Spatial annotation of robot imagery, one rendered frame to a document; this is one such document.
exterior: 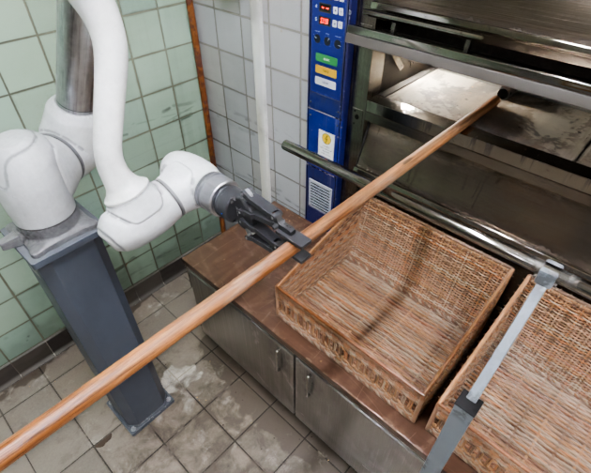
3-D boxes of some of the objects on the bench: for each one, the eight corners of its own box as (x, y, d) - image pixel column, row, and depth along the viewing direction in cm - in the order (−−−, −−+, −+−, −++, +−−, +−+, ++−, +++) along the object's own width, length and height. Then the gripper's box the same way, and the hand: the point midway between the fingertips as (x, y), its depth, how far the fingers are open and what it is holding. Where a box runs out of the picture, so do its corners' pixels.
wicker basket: (498, 326, 143) (527, 269, 125) (700, 447, 114) (778, 396, 95) (420, 429, 117) (444, 377, 99) (656, 620, 88) (751, 596, 70)
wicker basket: (357, 246, 173) (365, 190, 154) (491, 324, 144) (520, 267, 126) (272, 315, 147) (269, 258, 128) (414, 428, 118) (436, 375, 99)
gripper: (236, 162, 90) (321, 210, 78) (242, 221, 101) (317, 270, 89) (208, 176, 86) (293, 229, 74) (218, 236, 97) (293, 290, 85)
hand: (294, 243), depth 83 cm, fingers closed on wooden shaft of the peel, 3 cm apart
